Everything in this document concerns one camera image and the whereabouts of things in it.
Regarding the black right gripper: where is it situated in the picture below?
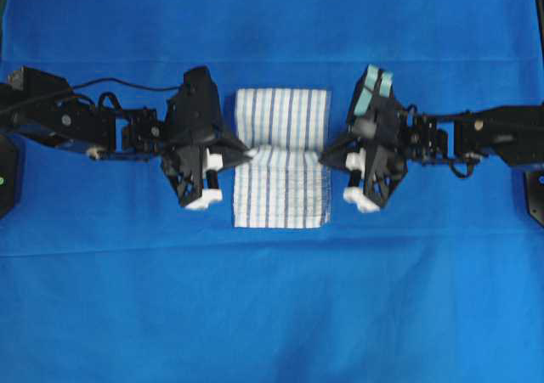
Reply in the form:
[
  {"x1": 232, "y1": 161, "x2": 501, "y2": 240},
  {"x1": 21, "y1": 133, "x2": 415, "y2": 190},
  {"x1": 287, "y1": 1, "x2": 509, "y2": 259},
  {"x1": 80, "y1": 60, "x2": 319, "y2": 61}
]
[{"x1": 319, "y1": 109, "x2": 407, "y2": 212}]

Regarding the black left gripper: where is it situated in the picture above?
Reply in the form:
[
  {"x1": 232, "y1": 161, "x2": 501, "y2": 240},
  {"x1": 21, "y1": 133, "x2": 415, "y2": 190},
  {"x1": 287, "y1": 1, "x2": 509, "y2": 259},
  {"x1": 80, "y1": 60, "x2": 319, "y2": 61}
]
[{"x1": 161, "y1": 117, "x2": 252, "y2": 211}]

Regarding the white blue-striped towel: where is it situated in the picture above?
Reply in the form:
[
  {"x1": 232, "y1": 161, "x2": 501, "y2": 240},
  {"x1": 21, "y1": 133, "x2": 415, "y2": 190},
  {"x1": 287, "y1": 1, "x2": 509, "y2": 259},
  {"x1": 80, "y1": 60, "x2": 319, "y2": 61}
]
[{"x1": 233, "y1": 87, "x2": 332, "y2": 229}]

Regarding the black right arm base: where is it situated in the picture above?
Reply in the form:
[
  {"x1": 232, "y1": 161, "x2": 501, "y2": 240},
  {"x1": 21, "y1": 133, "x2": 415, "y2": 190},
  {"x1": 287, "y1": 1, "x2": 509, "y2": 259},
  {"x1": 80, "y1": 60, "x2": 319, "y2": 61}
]
[{"x1": 524, "y1": 170, "x2": 544, "y2": 226}]

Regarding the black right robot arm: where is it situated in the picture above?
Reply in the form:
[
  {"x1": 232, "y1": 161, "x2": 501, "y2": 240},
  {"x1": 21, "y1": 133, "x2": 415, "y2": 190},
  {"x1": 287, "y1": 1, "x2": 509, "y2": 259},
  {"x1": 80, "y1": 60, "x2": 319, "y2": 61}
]
[{"x1": 320, "y1": 100, "x2": 543, "y2": 211}]

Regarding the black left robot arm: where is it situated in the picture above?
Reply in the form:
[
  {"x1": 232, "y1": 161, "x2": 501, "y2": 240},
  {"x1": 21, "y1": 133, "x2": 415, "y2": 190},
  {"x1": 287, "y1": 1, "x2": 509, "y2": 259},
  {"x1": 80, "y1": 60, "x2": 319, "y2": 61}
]
[{"x1": 1, "y1": 66, "x2": 252, "y2": 216}]

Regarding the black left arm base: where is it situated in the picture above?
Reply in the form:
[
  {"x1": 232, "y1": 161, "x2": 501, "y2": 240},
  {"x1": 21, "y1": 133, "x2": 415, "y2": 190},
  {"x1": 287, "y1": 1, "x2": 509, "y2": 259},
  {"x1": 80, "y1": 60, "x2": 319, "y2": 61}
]
[{"x1": 1, "y1": 134, "x2": 25, "y2": 218}]

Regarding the black taped right wrist camera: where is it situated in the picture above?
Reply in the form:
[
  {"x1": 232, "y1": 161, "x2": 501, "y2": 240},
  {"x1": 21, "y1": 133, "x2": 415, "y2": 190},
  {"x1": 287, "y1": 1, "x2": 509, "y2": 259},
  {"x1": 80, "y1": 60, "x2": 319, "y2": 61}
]
[{"x1": 346, "y1": 64, "x2": 402, "y2": 126}]

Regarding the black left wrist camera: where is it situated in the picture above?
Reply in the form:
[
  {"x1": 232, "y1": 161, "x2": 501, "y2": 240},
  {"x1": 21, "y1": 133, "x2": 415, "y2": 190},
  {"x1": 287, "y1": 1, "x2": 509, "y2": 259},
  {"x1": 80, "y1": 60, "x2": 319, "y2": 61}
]
[{"x1": 167, "y1": 66, "x2": 222, "y2": 125}]

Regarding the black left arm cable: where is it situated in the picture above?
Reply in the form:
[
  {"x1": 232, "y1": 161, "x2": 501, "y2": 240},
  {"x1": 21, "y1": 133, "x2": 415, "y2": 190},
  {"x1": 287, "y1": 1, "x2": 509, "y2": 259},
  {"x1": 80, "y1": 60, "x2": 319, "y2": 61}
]
[{"x1": 70, "y1": 76, "x2": 184, "y2": 92}]

